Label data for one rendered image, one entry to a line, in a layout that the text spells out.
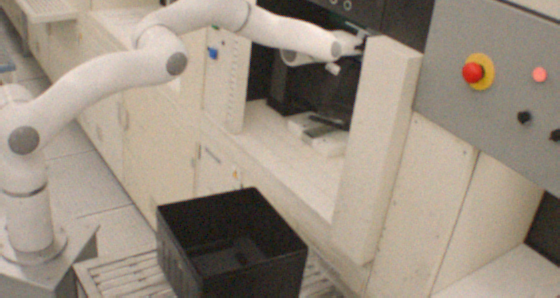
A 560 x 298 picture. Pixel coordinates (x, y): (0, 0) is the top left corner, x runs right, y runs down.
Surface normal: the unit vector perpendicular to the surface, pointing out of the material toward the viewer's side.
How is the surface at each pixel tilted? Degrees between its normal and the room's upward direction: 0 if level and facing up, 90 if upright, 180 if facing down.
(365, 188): 90
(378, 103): 90
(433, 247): 90
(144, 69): 96
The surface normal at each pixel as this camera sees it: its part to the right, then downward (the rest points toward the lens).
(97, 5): 0.56, 0.45
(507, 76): -0.82, 0.19
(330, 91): -0.76, -0.20
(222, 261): 0.11, -0.87
